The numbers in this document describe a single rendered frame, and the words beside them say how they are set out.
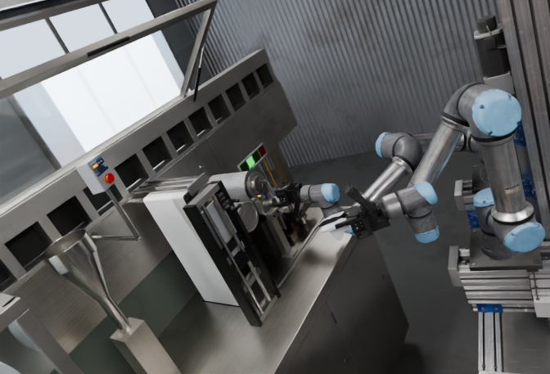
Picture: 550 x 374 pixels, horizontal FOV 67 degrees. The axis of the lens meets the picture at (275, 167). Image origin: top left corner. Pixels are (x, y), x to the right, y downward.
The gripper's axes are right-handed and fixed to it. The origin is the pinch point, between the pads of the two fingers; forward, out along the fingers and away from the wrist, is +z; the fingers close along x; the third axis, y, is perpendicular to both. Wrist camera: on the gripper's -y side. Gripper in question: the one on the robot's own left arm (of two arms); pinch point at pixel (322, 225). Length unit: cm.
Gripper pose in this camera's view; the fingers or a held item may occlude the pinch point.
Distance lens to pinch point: 133.0
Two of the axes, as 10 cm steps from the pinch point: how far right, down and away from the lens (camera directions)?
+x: 0.3, -2.7, 9.6
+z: -9.2, 3.7, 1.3
